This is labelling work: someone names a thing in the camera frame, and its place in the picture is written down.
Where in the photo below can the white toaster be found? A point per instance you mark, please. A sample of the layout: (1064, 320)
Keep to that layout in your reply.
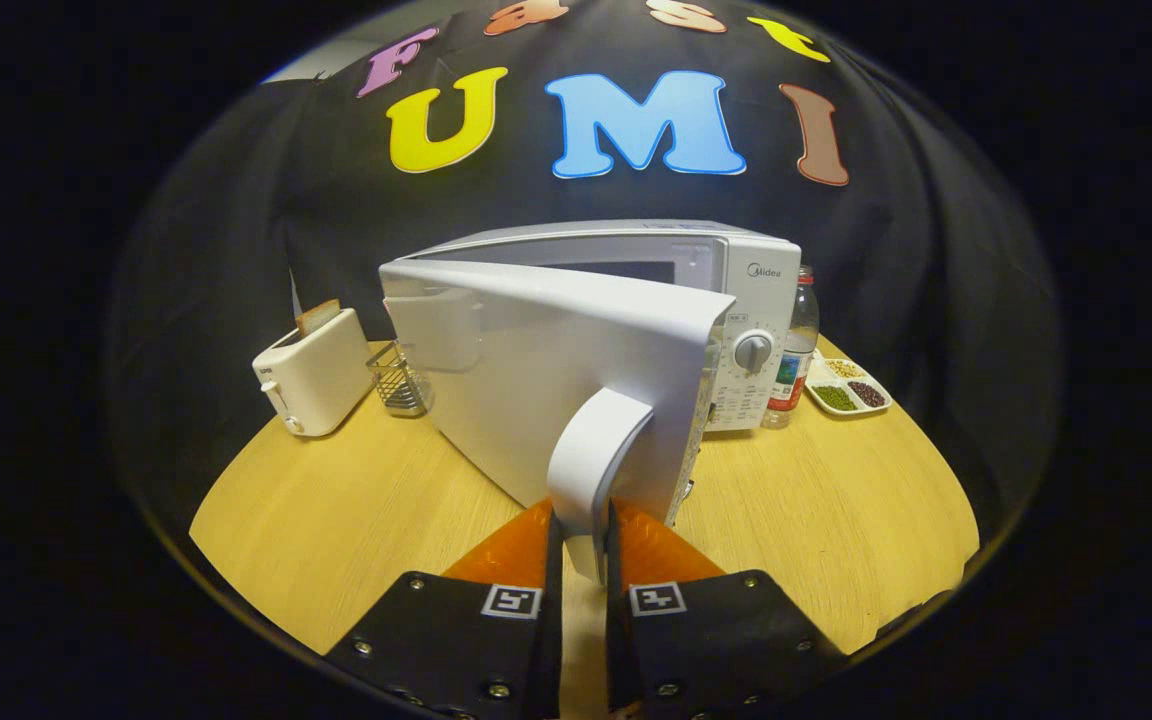
(321, 375)

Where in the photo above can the white divided bean dish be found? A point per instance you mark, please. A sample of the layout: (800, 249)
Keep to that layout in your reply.
(848, 388)

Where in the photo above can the white microwave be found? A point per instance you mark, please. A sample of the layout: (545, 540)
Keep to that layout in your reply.
(556, 370)

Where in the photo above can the toast slice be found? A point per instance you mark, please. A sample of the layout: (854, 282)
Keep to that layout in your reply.
(318, 317)

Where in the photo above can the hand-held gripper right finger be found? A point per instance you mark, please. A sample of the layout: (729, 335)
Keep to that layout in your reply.
(615, 620)

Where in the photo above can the clear plastic bottle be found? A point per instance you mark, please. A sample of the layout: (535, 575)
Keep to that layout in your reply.
(796, 350)

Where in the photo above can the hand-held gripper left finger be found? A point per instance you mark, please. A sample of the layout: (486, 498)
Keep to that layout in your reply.
(552, 620)

